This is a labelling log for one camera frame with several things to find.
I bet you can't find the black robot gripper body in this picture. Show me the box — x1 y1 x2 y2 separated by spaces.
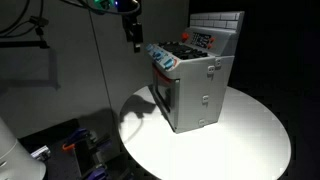
121 13 145 44

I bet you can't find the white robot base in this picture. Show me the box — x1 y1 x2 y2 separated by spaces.
0 116 47 180

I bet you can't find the grey toy stove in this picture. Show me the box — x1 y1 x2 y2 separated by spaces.
144 10 246 135

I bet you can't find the dark purple spring clamp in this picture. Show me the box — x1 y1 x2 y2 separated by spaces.
94 134 114 153

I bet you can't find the black mounting bar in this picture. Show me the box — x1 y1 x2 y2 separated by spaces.
0 39 51 50

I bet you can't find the purple clamp with orange tip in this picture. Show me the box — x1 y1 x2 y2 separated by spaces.
61 127 90 152

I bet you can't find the black base platform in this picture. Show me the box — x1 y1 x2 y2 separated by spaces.
18 117 116 180

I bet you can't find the silver and purple clamp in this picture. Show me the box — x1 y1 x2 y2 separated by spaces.
30 145 52 162

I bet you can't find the black clamp head on mount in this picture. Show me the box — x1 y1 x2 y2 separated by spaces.
28 15 50 38

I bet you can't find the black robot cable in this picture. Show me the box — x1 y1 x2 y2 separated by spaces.
0 0 45 36

